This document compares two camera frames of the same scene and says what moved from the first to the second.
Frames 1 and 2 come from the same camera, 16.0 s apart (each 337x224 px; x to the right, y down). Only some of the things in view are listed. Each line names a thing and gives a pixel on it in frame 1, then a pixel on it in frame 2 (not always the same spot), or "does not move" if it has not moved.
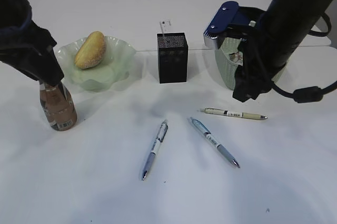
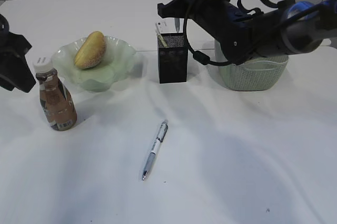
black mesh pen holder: x=172 y=50 does not move
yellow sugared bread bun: x=91 y=51 does not move
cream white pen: x=233 y=113 to x=161 y=39
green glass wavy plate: x=109 y=74 does not move
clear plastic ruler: x=164 y=23 to x=158 y=28
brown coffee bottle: x=58 y=105 does not move
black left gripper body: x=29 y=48 to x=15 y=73
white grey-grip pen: x=159 y=141 does not move
